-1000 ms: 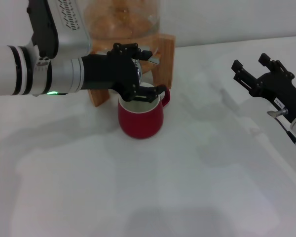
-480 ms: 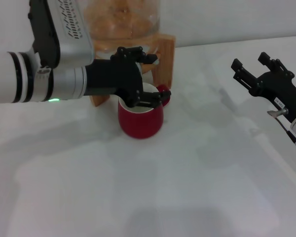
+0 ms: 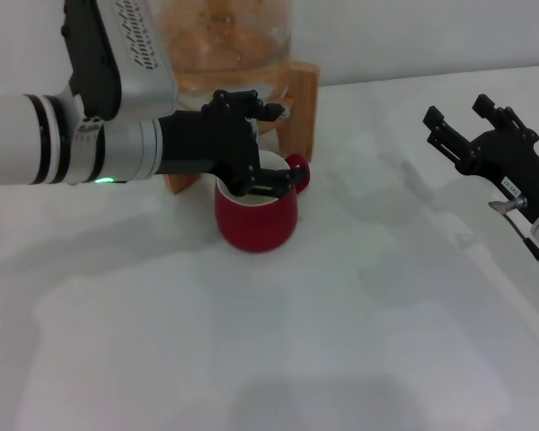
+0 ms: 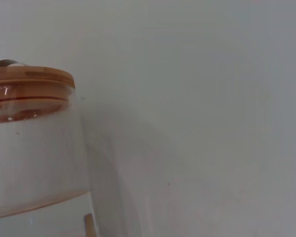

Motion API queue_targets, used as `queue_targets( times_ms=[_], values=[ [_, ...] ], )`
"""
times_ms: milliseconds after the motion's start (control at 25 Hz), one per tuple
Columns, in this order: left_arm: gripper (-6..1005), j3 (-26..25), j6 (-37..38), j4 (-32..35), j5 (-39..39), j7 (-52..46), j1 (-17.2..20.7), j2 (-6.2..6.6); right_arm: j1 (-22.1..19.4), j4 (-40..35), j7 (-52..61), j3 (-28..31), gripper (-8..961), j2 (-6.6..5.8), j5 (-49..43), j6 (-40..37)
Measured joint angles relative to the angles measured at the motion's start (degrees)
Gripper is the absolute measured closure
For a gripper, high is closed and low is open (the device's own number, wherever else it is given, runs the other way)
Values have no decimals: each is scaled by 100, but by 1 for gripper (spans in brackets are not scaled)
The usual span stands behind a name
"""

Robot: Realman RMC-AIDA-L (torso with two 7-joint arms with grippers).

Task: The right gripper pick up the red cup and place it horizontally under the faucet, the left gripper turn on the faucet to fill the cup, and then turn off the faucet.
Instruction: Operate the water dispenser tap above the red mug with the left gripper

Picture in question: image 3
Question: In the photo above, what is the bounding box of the wooden dispenser stand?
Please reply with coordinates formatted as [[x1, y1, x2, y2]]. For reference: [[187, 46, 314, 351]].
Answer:
[[163, 60, 321, 197]]

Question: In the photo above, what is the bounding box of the chrome dispenser faucet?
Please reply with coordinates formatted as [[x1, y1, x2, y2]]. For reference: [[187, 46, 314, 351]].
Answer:
[[249, 105, 293, 145]]

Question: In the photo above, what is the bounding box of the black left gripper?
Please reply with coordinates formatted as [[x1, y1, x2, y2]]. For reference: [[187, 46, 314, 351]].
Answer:
[[156, 88, 310, 198]]

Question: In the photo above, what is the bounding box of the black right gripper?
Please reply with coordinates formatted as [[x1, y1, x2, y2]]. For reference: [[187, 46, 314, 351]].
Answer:
[[421, 93, 539, 225]]

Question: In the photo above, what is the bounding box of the red ceramic cup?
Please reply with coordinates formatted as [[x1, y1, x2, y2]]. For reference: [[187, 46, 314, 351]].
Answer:
[[214, 150, 312, 253]]

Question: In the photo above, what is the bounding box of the glass beverage dispenser jar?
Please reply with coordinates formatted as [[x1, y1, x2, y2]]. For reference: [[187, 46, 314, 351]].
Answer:
[[155, 0, 294, 104]]

